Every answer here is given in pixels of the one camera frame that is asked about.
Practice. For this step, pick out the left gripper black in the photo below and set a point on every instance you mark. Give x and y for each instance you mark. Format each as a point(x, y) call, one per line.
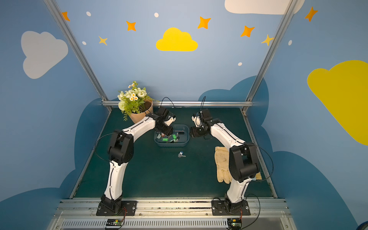
point(166, 129)

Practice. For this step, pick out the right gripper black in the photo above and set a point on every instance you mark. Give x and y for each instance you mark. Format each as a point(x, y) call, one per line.
point(196, 131)

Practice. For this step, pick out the blue plastic storage box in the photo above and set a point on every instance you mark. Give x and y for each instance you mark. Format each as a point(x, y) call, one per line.
point(181, 130)

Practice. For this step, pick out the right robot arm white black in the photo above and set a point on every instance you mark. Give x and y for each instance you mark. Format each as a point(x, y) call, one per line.
point(240, 160)

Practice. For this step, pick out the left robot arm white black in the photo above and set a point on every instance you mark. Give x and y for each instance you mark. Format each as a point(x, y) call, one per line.
point(121, 151)

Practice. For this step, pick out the beige work glove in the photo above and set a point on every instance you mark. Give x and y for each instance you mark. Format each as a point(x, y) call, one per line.
point(222, 163)

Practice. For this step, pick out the white artificial flowers plant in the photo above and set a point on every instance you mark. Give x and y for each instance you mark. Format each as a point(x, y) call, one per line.
point(132, 100)

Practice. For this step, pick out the light blue hand brush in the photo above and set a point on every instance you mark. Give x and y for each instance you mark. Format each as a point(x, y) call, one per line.
point(258, 177)

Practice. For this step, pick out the right controller board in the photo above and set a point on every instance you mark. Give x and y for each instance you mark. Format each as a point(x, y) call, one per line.
point(234, 224)

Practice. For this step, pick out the controller board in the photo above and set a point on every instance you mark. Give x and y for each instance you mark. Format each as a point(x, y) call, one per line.
point(234, 224)
point(114, 224)

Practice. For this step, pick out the left controller board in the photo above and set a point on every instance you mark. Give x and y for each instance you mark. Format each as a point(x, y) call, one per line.
point(114, 224)

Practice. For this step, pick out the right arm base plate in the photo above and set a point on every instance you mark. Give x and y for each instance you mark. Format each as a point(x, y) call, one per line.
point(225, 208)

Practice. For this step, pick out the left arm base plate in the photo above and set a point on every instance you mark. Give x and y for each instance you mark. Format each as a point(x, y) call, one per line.
point(129, 207)

